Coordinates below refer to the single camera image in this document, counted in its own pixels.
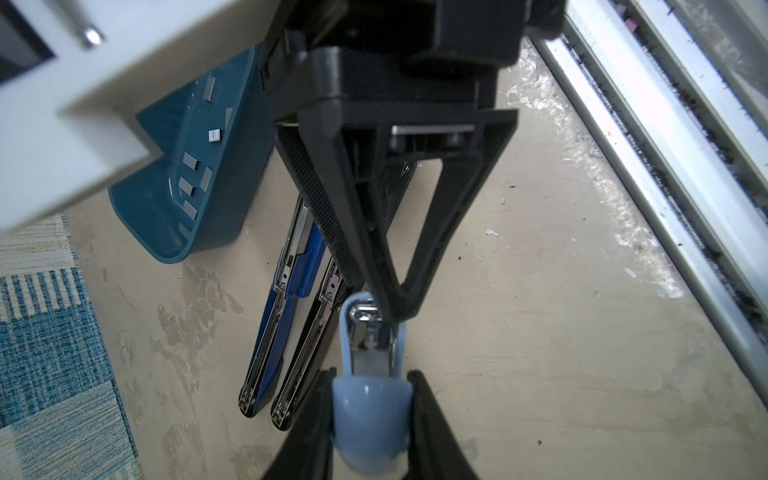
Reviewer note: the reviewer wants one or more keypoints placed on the aluminium mounting rail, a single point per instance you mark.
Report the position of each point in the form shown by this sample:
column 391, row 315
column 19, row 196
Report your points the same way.
column 686, row 149

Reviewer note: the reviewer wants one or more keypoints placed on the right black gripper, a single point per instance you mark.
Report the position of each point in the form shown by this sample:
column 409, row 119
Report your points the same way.
column 389, row 180

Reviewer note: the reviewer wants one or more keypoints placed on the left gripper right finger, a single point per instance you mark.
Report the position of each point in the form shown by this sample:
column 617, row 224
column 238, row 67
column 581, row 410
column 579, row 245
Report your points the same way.
column 434, row 452

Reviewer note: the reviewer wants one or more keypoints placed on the black stapler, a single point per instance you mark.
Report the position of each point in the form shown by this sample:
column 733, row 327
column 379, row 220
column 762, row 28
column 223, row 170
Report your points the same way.
column 322, row 276

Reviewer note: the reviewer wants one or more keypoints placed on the teal plastic tray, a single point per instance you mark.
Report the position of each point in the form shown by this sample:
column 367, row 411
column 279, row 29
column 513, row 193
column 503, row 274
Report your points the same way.
column 149, row 202

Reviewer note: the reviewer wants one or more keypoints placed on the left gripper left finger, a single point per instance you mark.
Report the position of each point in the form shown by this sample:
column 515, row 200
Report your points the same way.
column 307, row 450

